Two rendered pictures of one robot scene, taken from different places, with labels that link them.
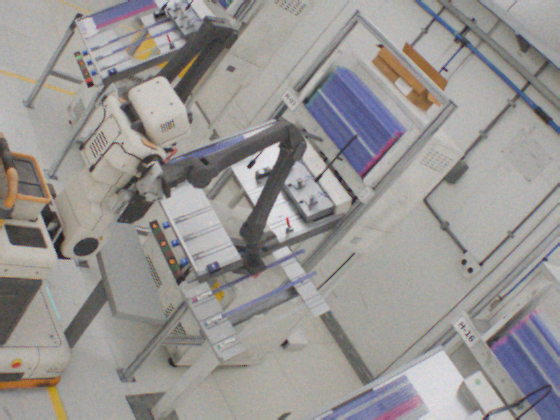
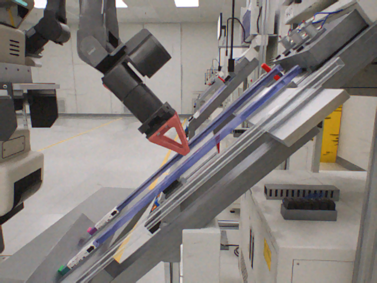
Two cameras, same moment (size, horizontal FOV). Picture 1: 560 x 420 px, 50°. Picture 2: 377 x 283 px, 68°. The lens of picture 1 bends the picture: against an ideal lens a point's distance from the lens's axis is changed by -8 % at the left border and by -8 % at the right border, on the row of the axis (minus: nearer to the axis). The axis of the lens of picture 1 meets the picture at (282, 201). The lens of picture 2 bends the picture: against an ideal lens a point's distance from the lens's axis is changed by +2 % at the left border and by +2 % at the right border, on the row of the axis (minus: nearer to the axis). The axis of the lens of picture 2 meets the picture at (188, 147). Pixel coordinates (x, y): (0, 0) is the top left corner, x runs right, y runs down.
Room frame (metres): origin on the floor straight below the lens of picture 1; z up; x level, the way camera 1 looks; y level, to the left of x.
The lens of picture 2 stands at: (1.99, -0.55, 1.04)
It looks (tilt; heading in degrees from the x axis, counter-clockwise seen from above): 12 degrees down; 56
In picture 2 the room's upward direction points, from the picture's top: straight up
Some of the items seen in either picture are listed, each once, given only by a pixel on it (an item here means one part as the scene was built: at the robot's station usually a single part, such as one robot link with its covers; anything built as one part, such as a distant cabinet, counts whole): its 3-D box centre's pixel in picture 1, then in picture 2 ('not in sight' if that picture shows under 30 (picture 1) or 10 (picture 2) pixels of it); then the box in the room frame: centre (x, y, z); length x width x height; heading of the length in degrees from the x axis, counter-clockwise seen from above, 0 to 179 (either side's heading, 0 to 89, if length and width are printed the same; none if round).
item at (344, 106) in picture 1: (357, 121); not in sight; (2.90, -0.02, 1.52); 0.51 x 0.13 x 0.27; 53
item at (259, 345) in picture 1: (219, 287); (331, 269); (3.04, -0.04, 0.31); 0.70 x 0.65 x 0.62; 53
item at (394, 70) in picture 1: (416, 80); not in sight; (3.21, -0.11, 1.82); 0.68 x 0.30 x 0.20; 53
